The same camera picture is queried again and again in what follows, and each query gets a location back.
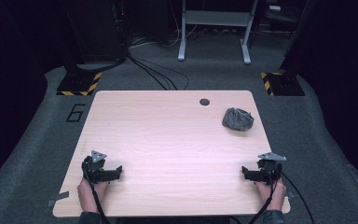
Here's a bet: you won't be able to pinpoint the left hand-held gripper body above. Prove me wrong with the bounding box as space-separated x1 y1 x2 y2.
81 149 116 183

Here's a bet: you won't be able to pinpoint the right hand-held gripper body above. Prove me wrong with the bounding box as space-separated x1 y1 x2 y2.
255 151 287 185

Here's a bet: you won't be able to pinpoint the grey towel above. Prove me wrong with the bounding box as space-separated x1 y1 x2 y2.
221 106 255 133

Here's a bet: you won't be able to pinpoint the person's right hand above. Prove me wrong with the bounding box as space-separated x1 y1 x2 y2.
254 178 288 213

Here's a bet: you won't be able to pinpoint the person's left hand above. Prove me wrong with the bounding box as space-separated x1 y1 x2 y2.
76 178 110 215

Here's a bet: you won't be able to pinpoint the black tape floor mark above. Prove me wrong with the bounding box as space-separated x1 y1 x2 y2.
65 104 87 123

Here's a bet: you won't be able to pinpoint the black stand base striped edge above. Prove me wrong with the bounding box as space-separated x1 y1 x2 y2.
260 71 306 97
56 71 103 97

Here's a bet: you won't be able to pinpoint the black cabinet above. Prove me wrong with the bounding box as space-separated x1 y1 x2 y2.
62 0 129 63

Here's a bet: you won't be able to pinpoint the left hand-held gripper black cable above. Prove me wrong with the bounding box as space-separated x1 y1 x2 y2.
83 169 112 224

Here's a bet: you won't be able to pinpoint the hand-held gripper black cable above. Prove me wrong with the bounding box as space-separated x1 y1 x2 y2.
247 172 279 224
83 169 112 224

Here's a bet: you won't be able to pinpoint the right hand-held gripper black cable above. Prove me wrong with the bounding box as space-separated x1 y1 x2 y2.
247 172 279 224

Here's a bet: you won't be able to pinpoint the black cable beside table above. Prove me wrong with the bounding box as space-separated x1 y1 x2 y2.
280 171 316 224

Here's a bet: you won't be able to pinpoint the black floor cable bundle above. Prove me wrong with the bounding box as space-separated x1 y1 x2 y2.
126 53 190 91

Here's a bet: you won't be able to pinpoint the white floor cables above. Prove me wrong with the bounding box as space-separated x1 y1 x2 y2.
130 21 200 49

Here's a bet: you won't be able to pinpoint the white metal desk frame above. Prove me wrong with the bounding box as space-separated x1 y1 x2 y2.
177 0 259 65

